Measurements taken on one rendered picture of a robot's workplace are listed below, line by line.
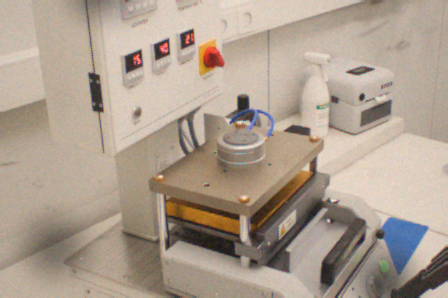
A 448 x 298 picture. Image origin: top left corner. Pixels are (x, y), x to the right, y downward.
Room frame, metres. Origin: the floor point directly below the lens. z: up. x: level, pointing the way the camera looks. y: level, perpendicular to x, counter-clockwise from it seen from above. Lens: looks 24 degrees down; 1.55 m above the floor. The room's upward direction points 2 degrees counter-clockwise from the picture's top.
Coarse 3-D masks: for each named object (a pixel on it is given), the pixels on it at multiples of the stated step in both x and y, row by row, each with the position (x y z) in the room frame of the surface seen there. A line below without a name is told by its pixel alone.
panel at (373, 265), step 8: (376, 248) 0.97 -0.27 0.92; (376, 256) 0.95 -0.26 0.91; (384, 256) 0.97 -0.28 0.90; (368, 264) 0.92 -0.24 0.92; (376, 264) 0.94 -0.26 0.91; (360, 272) 0.90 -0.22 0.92; (368, 272) 0.91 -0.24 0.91; (376, 272) 0.93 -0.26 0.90; (384, 272) 0.94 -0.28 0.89; (392, 272) 0.97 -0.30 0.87; (360, 280) 0.89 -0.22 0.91; (384, 280) 0.94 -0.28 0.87; (392, 280) 0.96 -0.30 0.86; (352, 288) 0.86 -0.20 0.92; (360, 288) 0.88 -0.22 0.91; (384, 288) 0.93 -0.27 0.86; (392, 288) 0.95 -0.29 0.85; (344, 296) 0.83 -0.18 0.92; (352, 296) 0.85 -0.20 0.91; (360, 296) 0.86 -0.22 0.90; (368, 296) 0.88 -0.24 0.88; (384, 296) 0.92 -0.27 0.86; (392, 296) 0.93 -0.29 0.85
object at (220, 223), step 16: (304, 176) 0.99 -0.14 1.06; (288, 192) 0.93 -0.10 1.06; (176, 208) 0.91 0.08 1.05; (192, 208) 0.89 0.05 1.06; (208, 208) 0.89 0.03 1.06; (272, 208) 0.88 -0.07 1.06; (192, 224) 0.90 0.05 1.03; (208, 224) 0.88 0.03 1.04; (224, 224) 0.86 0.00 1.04; (256, 224) 0.84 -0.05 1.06
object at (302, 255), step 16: (304, 224) 0.98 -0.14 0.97; (320, 224) 0.94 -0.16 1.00; (336, 224) 0.98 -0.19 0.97; (304, 240) 0.88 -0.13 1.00; (320, 240) 0.93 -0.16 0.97; (336, 240) 0.92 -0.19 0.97; (368, 240) 0.94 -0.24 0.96; (160, 256) 0.92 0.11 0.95; (288, 256) 0.84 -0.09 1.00; (304, 256) 0.88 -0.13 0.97; (320, 256) 0.88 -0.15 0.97; (352, 256) 0.87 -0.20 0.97; (288, 272) 0.84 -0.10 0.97; (304, 272) 0.84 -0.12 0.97; (320, 272) 0.83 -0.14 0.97; (336, 272) 0.83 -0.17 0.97; (320, 288) 0.79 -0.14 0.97; (336, 288) 0.81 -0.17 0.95
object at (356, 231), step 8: (352, 224) 0.91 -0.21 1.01; (360, 224) 0.91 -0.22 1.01; (352, 232) 0.88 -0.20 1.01; (360, 232) 0.90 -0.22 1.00; (344, 240) 0.86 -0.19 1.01; (352, 240) 0.87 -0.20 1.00; (360, 240) 0.92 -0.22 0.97; (336, 248) 0.84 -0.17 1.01; (344, 248) 0.84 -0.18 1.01; (328, 256) 0.82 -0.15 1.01; (336, 256) 0.82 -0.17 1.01; (344, 256) 0.84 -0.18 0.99; (328, 264) 0.80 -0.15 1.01; (336, 264) 0.81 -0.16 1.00; (328, 272) 0.80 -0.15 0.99; (320, 280) 0.81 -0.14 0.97; (328, 280) 0.80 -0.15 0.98
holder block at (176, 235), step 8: (176, 232) 0.93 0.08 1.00; (176, 240) 0.92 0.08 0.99; (184, 240) 0.91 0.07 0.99; (192, 240) 0.90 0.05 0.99; (200, 240) 0.90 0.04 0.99; (208, 240) 0.90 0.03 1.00; (216, 240) 0.90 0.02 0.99; (288, 240) 0.93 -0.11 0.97; (208, 248) 0.88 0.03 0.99; (216, 248) 0.87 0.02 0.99; (224, 248) 0.87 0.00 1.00; (280, 248) 0.90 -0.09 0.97; (232, 256) 0.86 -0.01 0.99; (272, 256) 0.88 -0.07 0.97; (264, 264) 0.85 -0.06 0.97
